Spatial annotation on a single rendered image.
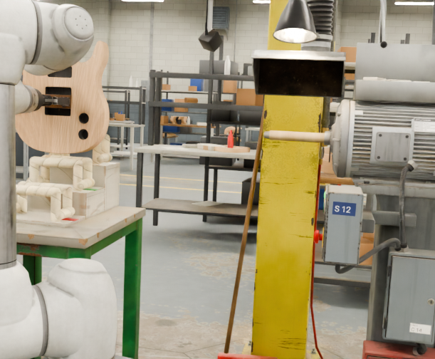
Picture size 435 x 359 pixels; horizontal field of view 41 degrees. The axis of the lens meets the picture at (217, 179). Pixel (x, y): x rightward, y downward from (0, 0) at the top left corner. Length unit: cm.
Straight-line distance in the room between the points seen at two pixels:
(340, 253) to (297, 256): 128
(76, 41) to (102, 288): 53
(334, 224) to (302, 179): 123
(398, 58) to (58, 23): 118
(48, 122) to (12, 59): 94
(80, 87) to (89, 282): 96
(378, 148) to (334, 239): 34
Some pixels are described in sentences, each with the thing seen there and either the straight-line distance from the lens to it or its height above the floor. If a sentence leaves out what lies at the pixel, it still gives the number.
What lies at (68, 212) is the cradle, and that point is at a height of 97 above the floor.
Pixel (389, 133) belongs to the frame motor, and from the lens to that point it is 184.
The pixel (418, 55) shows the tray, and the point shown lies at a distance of 207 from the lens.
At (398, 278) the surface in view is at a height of 85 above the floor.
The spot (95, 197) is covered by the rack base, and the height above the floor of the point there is 99.
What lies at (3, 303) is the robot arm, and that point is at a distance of 127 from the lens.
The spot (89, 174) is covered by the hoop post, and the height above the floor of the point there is 107.
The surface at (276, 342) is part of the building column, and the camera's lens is 308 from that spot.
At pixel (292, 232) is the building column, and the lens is 291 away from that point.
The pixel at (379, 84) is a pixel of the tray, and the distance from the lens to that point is 190.
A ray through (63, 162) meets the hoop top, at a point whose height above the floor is 112.
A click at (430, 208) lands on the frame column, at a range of 191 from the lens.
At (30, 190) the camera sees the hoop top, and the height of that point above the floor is 104.
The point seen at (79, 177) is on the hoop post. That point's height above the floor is 107.
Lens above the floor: 134
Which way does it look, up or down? 7 degrees down
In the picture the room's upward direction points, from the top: 3 degrees clockwise
